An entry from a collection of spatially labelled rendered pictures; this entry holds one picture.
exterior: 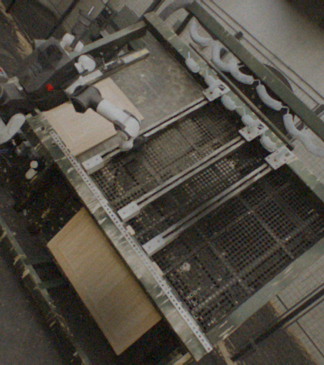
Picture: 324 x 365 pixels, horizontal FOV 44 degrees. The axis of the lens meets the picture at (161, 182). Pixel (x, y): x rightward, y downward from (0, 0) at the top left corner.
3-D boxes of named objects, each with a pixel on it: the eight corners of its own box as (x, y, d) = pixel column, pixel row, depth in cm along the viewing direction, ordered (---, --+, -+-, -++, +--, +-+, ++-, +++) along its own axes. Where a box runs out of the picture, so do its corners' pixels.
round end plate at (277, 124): (177, 111, 341) (246, 39, 319) (179, 112, 346) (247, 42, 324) (238, 179, 315) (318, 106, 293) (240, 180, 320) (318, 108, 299)
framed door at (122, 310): (48, 244, 284) (46, 244, 282) (98, 192, 269) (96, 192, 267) (119, 354, 255) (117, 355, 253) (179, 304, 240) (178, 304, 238)
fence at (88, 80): (34, 104, 277) (33, 100, 273) (145, 51, 309) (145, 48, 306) (38, 109, 275) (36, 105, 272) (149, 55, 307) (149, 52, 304)
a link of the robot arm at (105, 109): (140, 115, 212) (108, 93, 216) (125, 132, 209) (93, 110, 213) (141, 125, 223) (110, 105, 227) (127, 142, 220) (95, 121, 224)
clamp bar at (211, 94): (81, 166, 257) (77, 146, 236) (218, 90, 298) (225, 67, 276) (88, 177, 254) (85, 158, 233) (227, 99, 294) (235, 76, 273)
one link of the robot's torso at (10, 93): (-12, 106, 201) (17, 87, 203) (-23, 90, 206) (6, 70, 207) (13, 130, 228) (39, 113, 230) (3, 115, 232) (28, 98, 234)
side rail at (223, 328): (200, 336, 222) (205, 333, 212) (330, 230, 259) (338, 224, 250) (210, 348, 219) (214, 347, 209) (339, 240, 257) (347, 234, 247)
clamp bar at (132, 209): (115, 214, 244) (114, 197, 223) (254, 127, 285) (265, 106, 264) (124, 226, 241) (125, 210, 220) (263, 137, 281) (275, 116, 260)
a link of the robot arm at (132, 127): (136, 135, 235) (145, 126, 217) (125, 147, 232) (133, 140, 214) (123, 123, 234) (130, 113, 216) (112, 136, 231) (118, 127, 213)
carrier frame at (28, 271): (-59, 164, 301) (4, 83, 279) (59, 177, 426) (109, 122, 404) (98, 436, 231) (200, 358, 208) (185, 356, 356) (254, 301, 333)
